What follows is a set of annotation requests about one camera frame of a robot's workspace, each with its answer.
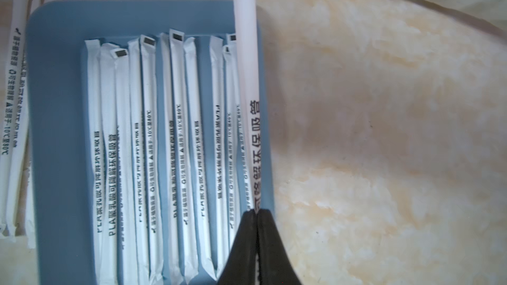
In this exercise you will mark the blue plastic storage tray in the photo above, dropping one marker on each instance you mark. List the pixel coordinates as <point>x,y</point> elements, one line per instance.
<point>59,129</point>

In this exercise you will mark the white paper straw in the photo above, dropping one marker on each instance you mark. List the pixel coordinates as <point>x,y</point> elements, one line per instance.
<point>12,140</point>
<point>95,148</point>
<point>201,209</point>
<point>148,62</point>
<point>248,70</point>
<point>176,39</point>

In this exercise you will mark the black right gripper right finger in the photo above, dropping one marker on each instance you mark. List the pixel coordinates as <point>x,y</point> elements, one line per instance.
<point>275,266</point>

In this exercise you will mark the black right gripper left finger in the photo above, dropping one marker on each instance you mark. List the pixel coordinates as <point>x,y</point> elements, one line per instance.
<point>241,264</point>

